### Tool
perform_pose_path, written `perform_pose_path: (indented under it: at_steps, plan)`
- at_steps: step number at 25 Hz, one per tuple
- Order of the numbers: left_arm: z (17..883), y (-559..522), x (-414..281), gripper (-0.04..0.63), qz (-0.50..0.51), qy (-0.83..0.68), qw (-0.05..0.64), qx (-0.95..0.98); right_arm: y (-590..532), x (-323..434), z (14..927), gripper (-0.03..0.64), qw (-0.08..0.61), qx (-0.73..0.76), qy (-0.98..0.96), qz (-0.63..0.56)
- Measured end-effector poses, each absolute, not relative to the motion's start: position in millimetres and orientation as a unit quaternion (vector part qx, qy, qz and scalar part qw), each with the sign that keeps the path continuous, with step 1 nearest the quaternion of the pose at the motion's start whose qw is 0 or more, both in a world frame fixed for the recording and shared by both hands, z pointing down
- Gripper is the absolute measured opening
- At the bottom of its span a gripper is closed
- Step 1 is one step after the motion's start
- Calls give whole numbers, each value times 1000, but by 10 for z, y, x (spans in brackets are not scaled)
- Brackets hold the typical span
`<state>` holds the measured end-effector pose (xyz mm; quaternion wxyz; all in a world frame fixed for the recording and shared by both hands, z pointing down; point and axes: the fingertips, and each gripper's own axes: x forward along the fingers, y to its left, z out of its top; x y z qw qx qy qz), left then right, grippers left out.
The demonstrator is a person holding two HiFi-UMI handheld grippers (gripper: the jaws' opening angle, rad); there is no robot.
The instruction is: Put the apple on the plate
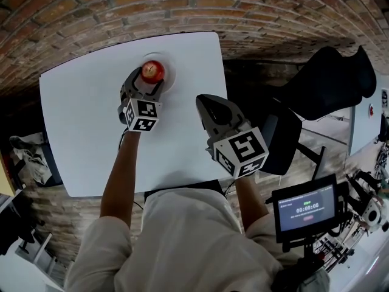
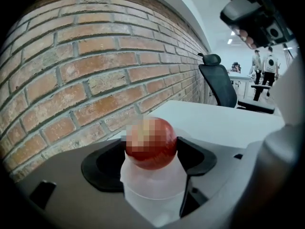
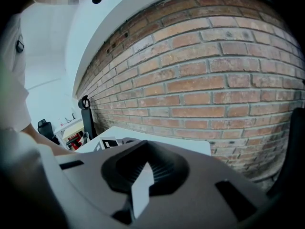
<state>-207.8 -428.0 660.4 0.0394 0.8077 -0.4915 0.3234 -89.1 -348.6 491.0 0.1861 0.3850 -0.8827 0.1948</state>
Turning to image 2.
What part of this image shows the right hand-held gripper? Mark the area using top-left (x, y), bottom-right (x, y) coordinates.
top-left (220, 0), bottom-right (294, 50)

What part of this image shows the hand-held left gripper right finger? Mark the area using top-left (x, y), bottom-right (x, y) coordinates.
top-left (156, 123), bottom-right (300, 229)

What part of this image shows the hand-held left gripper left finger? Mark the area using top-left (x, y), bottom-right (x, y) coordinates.
top-left (14, 138), bottom-right (157, 229)

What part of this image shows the white plate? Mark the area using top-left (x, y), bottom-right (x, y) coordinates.
top-left (120, 137), bottom-right (189, 200)

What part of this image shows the red apple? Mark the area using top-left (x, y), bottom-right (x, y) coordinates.
top-left (125, 117), bottom-right (178, 171)

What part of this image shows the person's right hand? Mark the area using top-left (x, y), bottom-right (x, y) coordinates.
top-left (236, 28), bottom-right (255, 50)

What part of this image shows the white office desk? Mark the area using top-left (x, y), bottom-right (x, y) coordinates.
top-left (228, 72), bottom-right (254, 98)

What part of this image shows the black office chair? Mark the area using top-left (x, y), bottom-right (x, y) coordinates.
top-left (197, 52), bottom-right (276, 115)

